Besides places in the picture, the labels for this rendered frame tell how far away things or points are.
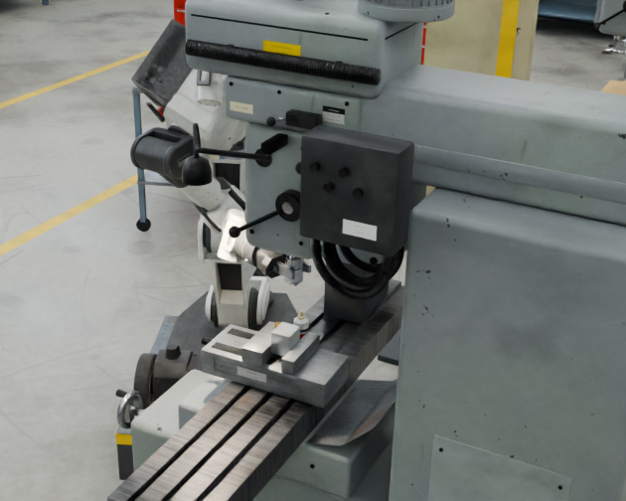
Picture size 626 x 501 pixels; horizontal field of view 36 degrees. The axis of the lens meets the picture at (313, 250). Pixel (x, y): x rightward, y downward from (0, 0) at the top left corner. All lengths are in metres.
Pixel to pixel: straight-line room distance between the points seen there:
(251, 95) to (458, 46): 1.87
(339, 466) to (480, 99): 0.96
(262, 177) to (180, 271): 2.92
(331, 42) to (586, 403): 0.88
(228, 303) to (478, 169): 1.46
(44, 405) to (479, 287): 2.56
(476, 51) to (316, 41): 1.92
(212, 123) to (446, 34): 1.56
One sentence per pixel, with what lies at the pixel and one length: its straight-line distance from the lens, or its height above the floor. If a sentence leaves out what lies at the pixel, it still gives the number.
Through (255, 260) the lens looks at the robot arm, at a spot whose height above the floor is 1.22.
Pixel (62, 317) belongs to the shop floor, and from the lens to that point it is 4.78.
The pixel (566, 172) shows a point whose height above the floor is 1.65.
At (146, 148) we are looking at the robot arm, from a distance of 2.62.
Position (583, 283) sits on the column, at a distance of 1.89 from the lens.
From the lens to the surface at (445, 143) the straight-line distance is 2.00.
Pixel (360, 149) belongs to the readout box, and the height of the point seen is 1.72.
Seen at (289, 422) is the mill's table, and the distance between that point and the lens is 2.37.
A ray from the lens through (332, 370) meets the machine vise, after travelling 2.44.
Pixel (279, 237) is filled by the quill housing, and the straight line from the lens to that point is 2.26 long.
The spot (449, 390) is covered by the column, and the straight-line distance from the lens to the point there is 2.09.
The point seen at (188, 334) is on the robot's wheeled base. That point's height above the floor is 0.57.
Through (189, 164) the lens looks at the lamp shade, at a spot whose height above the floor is 1.49.
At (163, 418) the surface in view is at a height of 0.73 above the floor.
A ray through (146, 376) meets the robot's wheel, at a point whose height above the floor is 0.57.
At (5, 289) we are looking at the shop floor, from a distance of 5.09.
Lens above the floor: 2.32
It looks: 26 degrees down
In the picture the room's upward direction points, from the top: 2 degrees clockwise
